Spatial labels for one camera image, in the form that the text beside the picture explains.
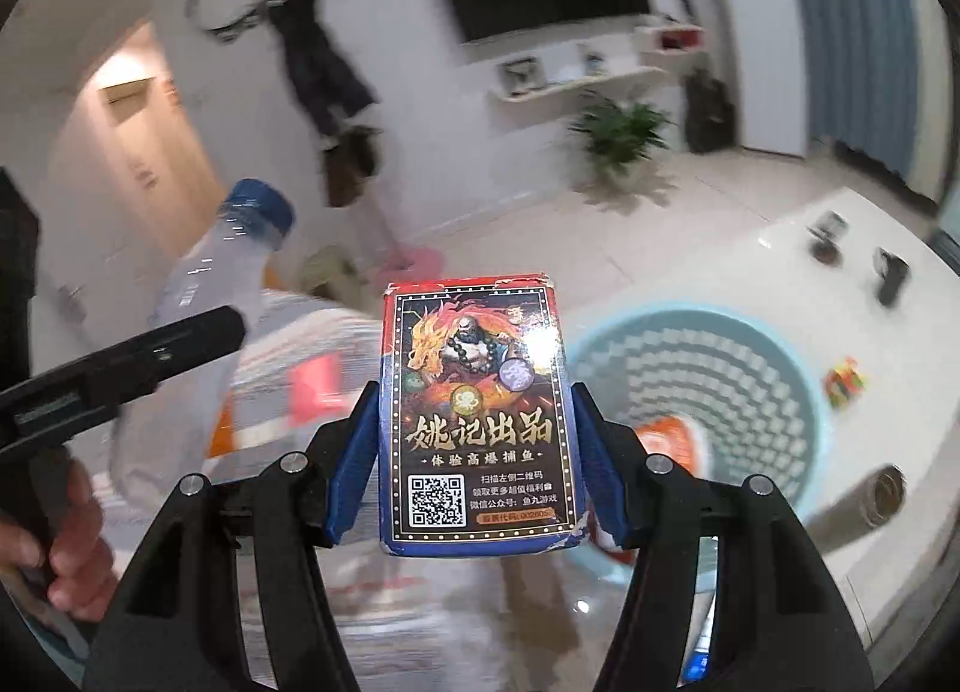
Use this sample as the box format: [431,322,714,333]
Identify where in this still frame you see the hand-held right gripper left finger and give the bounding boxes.
[81,381,384,692]

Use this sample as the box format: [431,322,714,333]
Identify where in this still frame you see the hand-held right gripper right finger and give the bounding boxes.
[571,381,877,692]

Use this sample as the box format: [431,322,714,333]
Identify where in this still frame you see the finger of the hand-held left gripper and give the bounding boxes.
[9,307,248,448]

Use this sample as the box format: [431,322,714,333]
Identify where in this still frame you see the orange bottle with white cap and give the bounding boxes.
[633,415,714,484]

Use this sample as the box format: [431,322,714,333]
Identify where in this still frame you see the clear bottle with blue cap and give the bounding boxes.
[115,177,296,507]

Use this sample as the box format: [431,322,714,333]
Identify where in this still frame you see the blue and red card box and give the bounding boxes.
[378,271,590,560]

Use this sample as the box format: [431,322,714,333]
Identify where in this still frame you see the light blue plastic basket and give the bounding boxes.
[569,308,834,574]

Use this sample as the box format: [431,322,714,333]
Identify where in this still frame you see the person's left hand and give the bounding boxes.
[0,459,118,622]

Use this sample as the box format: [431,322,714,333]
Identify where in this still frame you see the white door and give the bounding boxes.
[28,212,192,382]

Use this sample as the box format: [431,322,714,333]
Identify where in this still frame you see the pink packet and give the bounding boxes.
[288,354,347,427]

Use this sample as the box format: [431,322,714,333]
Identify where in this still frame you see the striped woven tablecloth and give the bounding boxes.
[112,287,623,692]

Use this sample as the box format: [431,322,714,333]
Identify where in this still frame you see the smartphone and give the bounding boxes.
[678,570,715,687]

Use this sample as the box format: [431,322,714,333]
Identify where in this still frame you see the small beige stool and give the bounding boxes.
[299,245,362,300]

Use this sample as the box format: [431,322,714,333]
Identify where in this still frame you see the colourful puzzle cube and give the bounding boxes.
[823,356,872,405]

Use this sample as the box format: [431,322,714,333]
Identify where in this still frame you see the brown hanging bag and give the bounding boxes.
[322,125,384,208]

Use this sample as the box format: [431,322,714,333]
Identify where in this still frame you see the black phone stand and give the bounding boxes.
[805,209,849,266]

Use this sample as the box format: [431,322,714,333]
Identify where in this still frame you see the green potted plant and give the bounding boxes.
[565,91,673,187]

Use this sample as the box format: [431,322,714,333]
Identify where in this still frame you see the black hanging coat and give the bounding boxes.
[267,0,377,139]

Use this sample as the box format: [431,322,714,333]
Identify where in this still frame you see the black mug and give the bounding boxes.
[873,246,913,307]

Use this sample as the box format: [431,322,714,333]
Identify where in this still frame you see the black acoustic guitar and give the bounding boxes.
[685,65,740,154]

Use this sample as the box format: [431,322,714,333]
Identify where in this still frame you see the white and red box shelf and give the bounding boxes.
[637,16,707,56]

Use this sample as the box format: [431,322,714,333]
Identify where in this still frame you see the blue and white curtains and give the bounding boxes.
[775,0,960,214]

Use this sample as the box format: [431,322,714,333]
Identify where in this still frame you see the white low wall shelf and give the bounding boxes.
[490,65,665,106]

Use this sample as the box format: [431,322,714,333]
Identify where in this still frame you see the butterfly picture frame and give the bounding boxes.
[502,57,545,94]

